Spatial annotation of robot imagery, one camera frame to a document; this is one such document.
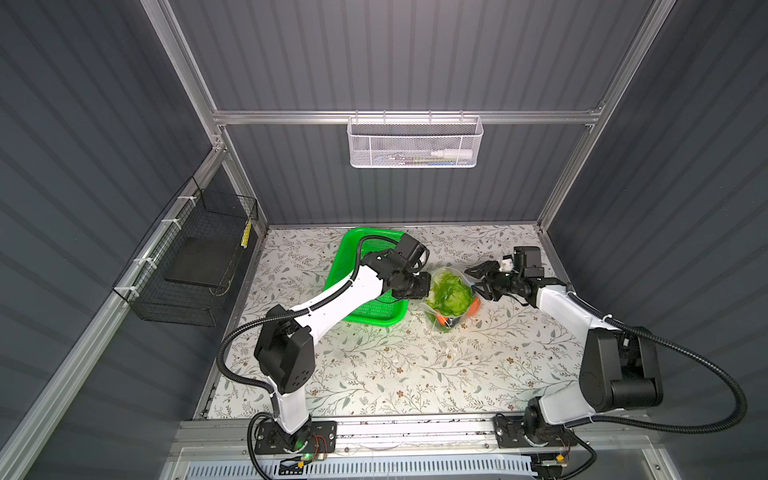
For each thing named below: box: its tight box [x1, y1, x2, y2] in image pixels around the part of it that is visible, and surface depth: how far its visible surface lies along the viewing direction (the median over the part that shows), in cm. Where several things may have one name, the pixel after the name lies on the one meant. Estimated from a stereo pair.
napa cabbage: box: [426, 271, 473, 317], surface depth 84 cm
